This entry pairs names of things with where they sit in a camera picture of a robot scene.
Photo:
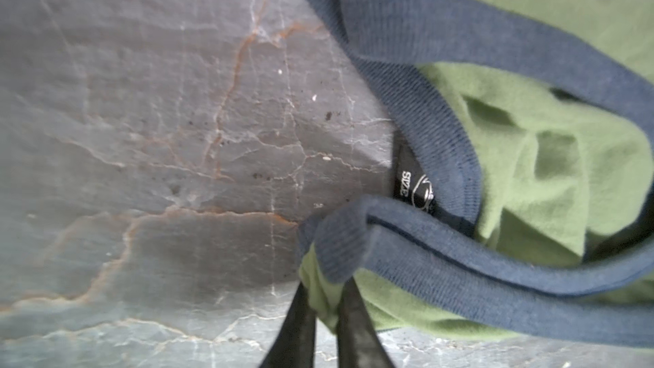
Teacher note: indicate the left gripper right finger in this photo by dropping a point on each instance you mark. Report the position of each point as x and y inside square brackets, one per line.
[358, 345]

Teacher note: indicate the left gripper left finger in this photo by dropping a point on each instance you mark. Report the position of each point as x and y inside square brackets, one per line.
[294, 347]

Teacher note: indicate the green tank top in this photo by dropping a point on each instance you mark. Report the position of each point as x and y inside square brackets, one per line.
[523, 199]

